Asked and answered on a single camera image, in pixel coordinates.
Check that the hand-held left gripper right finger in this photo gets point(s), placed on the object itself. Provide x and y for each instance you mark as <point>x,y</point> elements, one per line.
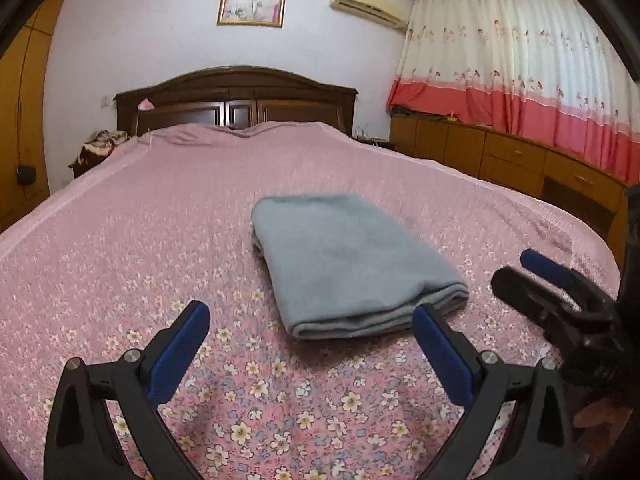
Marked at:
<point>442,355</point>

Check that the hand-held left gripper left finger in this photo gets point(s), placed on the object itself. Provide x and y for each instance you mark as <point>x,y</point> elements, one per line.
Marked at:
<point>180,350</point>

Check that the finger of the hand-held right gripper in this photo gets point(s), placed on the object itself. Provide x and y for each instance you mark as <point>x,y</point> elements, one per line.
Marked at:
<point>520,292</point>
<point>547,266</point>

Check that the grey pants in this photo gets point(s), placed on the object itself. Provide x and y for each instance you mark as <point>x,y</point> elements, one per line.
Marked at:
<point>340,260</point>

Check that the person's right hand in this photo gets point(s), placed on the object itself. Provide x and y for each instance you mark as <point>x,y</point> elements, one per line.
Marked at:
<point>600,415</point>

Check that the bed with pink floral bedspread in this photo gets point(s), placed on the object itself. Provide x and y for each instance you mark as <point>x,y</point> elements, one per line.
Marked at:
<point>175,210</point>

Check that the low wooden cabinet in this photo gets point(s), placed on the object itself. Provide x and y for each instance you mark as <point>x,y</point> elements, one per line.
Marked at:
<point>460,145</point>

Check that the dark wooden nightstand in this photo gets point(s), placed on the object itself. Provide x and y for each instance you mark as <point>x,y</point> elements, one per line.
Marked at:
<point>82,166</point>

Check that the cluttered wooden nightstand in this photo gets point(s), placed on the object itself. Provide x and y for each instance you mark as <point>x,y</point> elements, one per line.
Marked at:
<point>375,141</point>

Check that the cream and red curtain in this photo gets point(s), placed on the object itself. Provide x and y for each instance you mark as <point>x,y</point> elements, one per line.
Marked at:
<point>500,50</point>

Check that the pile of crumpled cloth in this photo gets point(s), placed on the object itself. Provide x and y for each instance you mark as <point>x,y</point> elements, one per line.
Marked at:
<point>102,142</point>

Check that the small pink item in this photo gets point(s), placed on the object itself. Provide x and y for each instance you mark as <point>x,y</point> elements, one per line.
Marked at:
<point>146,105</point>

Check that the dark wooden headboard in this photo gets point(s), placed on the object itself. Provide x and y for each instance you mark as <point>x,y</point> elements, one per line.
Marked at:
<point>235,85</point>

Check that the wooden wardrobe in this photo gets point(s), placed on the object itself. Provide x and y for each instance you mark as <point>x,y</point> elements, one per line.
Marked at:
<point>25,85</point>

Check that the wall air conditioner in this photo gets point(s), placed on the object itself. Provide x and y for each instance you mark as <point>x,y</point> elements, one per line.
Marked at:
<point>367,5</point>

